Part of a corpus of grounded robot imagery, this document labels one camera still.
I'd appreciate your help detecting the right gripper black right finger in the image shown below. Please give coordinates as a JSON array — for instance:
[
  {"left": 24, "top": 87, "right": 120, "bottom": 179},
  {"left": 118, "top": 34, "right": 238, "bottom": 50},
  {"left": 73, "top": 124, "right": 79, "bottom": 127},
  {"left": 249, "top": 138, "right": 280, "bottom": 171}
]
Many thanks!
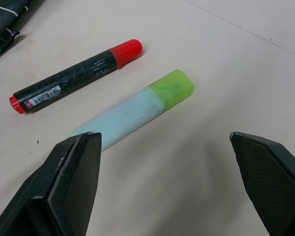
[{"left": 229, "top": 131, "right": 295, "bottom": 236}]

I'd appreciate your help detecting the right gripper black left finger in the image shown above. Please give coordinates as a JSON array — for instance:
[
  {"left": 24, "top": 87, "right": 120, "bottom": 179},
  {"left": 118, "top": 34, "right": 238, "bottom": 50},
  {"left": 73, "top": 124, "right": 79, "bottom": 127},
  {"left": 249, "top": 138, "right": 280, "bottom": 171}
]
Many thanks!
[{"left": 0, "top": 131, "right": 102, "bottom": 236}]

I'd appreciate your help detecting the black zippered pouch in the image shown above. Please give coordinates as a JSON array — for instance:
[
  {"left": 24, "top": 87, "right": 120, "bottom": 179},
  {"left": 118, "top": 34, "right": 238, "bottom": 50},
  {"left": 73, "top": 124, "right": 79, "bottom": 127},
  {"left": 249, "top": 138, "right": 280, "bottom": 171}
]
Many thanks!
[{"left": 0, "top": 0, "right": 37, "bottom": 62}]

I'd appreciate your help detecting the pale highlighter with green cap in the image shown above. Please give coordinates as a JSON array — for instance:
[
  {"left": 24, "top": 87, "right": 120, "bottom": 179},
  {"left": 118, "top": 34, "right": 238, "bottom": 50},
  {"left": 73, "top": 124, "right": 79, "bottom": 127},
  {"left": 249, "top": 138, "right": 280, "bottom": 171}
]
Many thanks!
[{"left": 68, "top": 69, "right": 195, "bottom": 151}]

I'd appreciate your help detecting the black marker with red cap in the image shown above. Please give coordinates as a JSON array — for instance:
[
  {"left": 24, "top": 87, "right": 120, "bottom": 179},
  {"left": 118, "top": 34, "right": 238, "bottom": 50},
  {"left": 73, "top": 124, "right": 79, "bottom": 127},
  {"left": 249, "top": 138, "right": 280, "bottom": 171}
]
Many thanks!
[{"left": 9, "top": 38, "right": 143, "bottom": 116}]

